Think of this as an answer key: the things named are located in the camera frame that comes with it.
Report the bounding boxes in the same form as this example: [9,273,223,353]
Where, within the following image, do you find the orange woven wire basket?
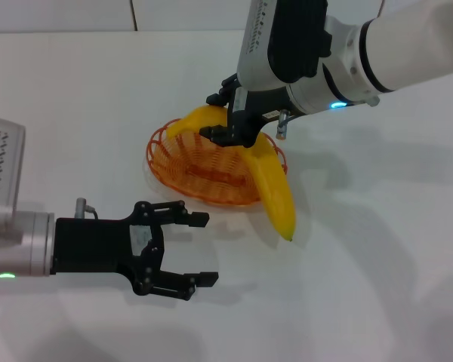
[146,117,288,207]

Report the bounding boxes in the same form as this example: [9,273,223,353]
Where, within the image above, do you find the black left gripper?
[54,201,220,302]

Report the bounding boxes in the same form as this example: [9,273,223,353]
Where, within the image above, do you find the right arm connector cable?
[276,109,300,142]

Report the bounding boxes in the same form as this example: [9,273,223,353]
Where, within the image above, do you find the yellow banana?
[166,105,297,243]

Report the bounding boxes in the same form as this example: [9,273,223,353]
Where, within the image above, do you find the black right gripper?
[199,73,300,149]

